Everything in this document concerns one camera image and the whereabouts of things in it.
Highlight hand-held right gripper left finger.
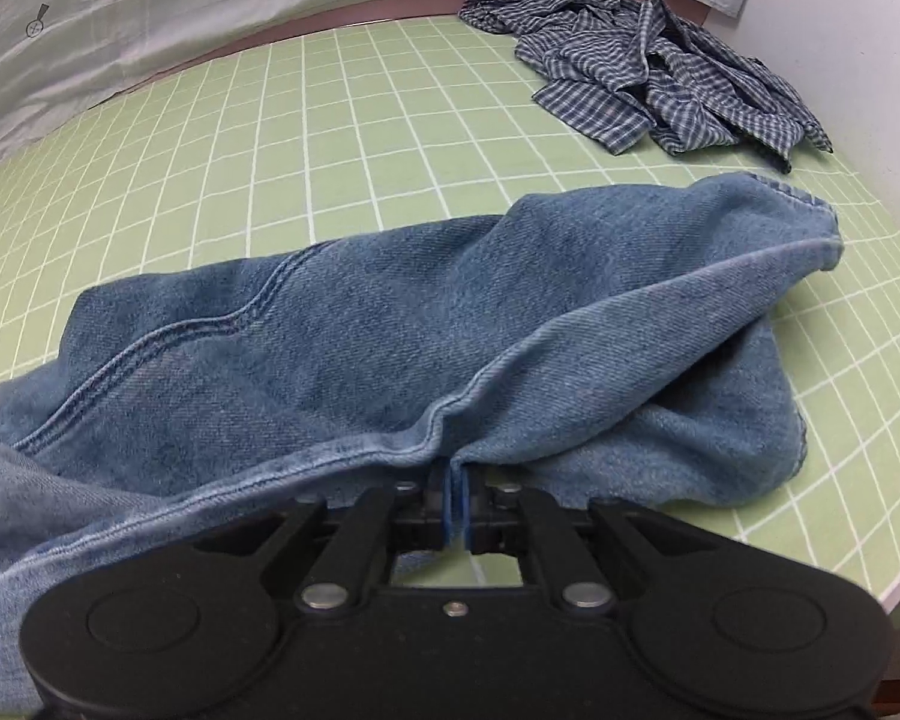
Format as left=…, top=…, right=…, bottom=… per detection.
left=195, top=465, right=455, bottom=612

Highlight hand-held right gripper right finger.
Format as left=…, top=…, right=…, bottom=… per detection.
left=454, top=465, right=715, bottom=613

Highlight blue denim jeans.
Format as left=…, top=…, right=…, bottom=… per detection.
left=0, top=172, right=845, bottom=720

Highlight green grid mat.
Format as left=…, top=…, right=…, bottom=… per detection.
left=0, top=11, right=900, bottom=610

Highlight blue plaid shirt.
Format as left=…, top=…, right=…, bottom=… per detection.
left=457, top=0, right=835, bottom=175

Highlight grey plastic sheet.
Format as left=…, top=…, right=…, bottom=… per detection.
left=0, top=0, right=768, bottom=182

